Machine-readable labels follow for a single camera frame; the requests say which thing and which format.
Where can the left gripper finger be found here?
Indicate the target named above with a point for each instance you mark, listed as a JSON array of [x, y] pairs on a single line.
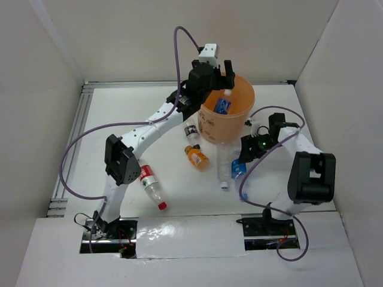
[[229, 78], [223, 82]]

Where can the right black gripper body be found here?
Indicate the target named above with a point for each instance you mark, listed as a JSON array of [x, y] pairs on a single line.
[[265, 143]]

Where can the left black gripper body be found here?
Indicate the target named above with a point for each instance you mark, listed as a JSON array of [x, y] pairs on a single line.
[[206, 92]]

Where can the blue label white cap bottle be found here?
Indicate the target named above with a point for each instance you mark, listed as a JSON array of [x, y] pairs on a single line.
[[223, 103]]

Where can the clear unlabeled bottle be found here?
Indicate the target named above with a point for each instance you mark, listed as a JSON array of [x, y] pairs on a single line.
[[223, 153]]

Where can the orange juice bottle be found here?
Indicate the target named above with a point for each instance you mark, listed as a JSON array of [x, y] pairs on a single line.
[[197, 158]]

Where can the red label red cap bottle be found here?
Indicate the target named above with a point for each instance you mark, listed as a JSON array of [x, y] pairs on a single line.
[[151, 185]]

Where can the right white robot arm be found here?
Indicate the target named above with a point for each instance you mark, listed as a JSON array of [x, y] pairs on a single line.
[[312, 176]]

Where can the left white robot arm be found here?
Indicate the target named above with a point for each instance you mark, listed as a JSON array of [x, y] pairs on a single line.
[[122, 153]]

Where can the orange plastic bin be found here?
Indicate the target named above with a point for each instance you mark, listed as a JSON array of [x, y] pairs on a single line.
[[220, 128]]

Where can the black label bottle by bin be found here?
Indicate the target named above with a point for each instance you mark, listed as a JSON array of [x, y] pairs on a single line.
[[191, 133]]

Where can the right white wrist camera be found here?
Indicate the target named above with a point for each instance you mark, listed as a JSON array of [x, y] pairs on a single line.
[[254, 126]]

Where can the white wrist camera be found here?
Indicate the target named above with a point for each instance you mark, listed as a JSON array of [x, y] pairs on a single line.
[[209, 54], [254, 126]]

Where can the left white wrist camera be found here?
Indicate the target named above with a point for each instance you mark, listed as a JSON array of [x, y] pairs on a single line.
[[209, 54]]

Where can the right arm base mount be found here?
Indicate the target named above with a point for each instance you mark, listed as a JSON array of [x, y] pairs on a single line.
[[262, 232]]

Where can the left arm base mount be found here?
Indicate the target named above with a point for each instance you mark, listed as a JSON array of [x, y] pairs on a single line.
[[122, 241]]

